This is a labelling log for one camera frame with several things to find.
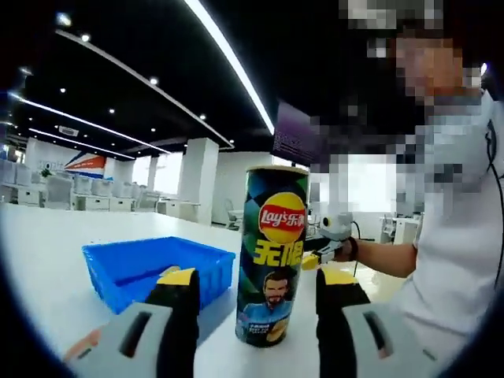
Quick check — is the person's left hand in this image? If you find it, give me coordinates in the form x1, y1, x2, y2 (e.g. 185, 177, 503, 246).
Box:
64, 328, 105, 362

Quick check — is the long ceiling light strip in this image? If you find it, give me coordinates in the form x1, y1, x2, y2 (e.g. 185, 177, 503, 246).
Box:
183, 0, 276, 135

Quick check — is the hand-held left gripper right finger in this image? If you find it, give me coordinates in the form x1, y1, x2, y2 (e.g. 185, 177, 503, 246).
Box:
316, 269, 440, 378

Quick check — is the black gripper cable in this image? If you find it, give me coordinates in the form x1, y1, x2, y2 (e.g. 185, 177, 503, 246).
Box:
350, 220, 362, 279

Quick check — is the white table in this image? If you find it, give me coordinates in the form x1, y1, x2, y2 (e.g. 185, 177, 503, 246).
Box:
0, 202, 398, 378

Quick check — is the person's right hand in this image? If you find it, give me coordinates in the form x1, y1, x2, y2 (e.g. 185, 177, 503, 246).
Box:
333, 239, 354, 262

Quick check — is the black chest device cable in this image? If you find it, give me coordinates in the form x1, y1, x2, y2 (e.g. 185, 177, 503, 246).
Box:
486, 117, 504, 284

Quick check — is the row of white office desks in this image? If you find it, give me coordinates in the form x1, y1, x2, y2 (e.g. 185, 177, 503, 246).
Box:
0, 159, 202, 225

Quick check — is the dark purple hanging board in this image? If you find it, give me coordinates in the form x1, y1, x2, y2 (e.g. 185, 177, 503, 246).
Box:
272, 100, 322, 167

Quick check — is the blue plastic box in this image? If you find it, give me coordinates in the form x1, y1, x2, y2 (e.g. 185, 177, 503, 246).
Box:
81, 235, 236, 315

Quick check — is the dark green chip container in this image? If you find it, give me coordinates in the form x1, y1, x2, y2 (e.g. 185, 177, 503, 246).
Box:
235, 165, 311, 348

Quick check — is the striped wall graphic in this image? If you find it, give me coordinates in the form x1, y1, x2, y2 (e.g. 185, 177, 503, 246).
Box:
65, 154, 108, 180

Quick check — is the white office chair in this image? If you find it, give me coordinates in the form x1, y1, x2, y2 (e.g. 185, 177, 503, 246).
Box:
224, 198, 243, 232

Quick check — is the white pillar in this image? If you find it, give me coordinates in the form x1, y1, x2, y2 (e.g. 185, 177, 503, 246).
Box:
179, 137, 220, 225

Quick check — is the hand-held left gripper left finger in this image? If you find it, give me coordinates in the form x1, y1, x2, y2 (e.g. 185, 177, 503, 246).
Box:
69, 267, 201, 378

